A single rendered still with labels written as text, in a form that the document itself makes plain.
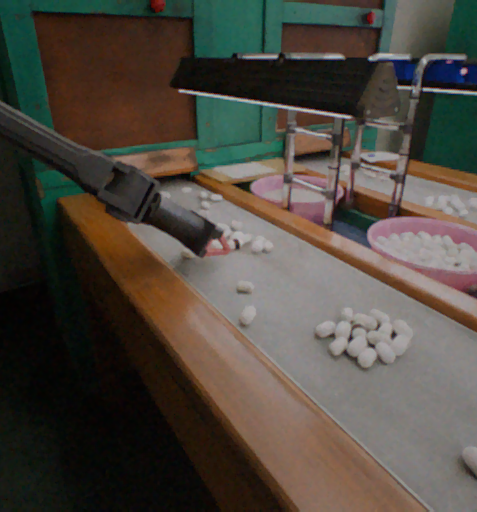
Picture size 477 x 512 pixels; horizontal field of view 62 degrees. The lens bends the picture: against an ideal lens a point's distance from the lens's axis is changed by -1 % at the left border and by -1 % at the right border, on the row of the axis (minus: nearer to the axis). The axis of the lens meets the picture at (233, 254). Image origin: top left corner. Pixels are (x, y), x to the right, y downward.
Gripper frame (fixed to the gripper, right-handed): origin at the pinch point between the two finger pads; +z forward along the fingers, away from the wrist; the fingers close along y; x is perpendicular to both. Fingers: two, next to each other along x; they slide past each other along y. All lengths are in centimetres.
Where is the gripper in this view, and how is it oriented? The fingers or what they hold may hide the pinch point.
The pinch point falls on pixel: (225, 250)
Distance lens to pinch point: 81.4
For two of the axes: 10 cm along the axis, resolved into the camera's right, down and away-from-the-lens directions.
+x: -5.4, 8.4, 0.5
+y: -5.4, -3.8, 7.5
